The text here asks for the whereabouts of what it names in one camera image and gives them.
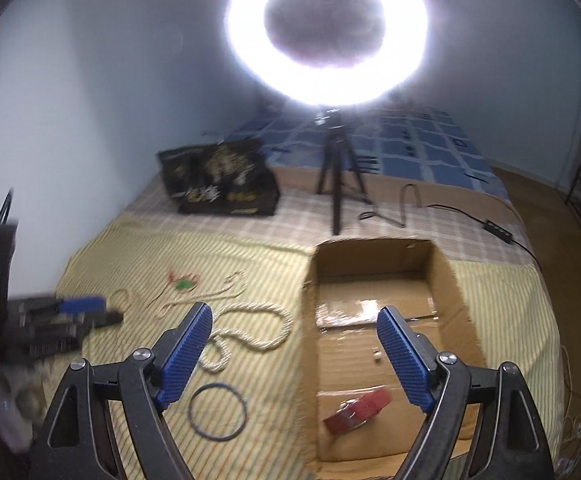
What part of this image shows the white ring light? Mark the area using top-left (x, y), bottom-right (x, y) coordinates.
top-left (228, 0), bottom-right (430, 108)

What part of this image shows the long pearl necklace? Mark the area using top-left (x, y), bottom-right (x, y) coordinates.
top-left (198, 299), bottom-right (295, 373)

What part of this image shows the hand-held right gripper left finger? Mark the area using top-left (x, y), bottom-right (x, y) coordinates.
top-left (30, 301), bottom-right (214, 480)

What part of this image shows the black cable with controller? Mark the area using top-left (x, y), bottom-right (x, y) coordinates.
top-left (357, 185), bottom-right (543, 271)

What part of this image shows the yellow striped cloth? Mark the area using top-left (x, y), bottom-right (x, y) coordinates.
top-left (35, 210), bottom-right (566, 480)

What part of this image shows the white cable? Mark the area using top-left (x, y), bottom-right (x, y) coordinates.
top-left (560, 345), bottom-right (581, 441)

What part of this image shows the green pendant with red string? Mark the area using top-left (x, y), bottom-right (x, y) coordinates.
top-left (168, 270), bottom-right (201, 292)

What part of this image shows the checked bed sheet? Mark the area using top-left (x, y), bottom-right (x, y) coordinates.
top-left (120, 165), bottom-right (526, 261)

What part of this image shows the blue patterned blanket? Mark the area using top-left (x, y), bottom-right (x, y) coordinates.
top-left (225, 105), bottom-right (496, 181)

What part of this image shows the dark thin bangle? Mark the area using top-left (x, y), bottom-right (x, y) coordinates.
top-left (189, 383), bottom-right (248, 442)

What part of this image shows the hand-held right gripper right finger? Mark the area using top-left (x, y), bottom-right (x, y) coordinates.
top-left (377, 305), bottom-right (556, 480)

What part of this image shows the thin bead necklace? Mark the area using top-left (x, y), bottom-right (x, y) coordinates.
top-left (150, 270), bottom-right (247, 318)

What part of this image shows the red strap watch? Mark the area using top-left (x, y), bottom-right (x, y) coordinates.
top-left (323, 386), bottom-right (392, 437)

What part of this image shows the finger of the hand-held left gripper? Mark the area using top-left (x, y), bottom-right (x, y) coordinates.
top-left (13, 296), bottom-right (106, 317)
top-left (25, 311), bottom-right (124, 335)

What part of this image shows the black tripod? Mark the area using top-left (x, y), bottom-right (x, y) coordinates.
top-left (315, 107), bottom-right (371, 236)

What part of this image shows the black printed bag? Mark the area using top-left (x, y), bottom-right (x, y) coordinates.
top-left (158, 140), bottom-right (281, 217)

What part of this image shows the cardboard box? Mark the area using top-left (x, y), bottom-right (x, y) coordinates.
top-left (297, 236), bottom-right (488, 478)

